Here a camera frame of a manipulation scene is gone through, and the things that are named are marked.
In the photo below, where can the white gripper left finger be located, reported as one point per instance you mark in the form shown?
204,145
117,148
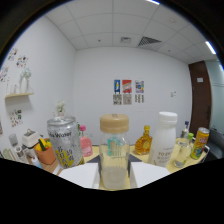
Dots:
81,175

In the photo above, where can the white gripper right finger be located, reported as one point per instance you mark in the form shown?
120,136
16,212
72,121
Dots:
148,173

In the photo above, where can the white milk bottle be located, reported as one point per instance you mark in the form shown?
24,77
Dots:
163,140

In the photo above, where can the light blue cup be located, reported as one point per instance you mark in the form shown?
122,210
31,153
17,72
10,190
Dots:
37,163

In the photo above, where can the two-tier wooden shelf rack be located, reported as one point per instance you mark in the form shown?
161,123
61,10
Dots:
96,150

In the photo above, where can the amber syrup bottle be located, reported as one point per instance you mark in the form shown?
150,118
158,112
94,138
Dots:
144,145

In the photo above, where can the pink bottle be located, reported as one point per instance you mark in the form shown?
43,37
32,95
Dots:
86,145

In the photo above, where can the silver and black drink can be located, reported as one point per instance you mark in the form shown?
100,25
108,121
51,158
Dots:
65,140

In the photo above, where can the clear bottle with green cap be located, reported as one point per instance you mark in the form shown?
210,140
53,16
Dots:
183,151

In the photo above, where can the yellow toy fruit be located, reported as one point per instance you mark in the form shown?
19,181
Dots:
48,144

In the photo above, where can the green toy vegetable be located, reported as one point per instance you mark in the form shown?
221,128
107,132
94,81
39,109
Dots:
42,144

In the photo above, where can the small clear bottle dark cap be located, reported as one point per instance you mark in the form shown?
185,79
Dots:
185,130

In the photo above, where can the yellow cartoon drink can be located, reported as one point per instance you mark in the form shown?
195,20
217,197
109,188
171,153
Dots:
200,143

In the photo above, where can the white kitchen appliance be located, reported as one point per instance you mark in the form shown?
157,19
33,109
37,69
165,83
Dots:
30,140

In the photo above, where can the white flower vase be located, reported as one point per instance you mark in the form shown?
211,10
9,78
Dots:
60,108

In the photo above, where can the black armchair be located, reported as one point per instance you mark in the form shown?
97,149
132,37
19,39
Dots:
216,146

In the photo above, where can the striped black and white print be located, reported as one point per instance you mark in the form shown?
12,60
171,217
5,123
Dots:
139,98

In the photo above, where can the dark brown door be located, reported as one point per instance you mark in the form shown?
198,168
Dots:
200,96

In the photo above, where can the white vase decoration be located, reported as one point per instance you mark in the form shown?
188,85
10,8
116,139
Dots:
26,81

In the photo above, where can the ceiling air vent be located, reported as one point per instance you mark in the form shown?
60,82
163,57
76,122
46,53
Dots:
149,40

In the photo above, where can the square ceiling fixture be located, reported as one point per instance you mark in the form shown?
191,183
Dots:
125,39

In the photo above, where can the ceiling light strip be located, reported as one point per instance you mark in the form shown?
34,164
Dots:
210,47

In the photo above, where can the white wall switch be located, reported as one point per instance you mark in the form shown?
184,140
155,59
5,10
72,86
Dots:
173,93

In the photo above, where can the multicolour wall poster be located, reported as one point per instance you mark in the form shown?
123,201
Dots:
139,86

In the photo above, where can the red wall poster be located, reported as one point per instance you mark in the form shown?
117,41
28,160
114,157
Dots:
126,86

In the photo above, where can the blue wall poster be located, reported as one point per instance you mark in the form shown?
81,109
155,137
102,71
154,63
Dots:
117,86

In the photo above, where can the wooden wall shelf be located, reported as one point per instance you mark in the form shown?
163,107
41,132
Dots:
19,95

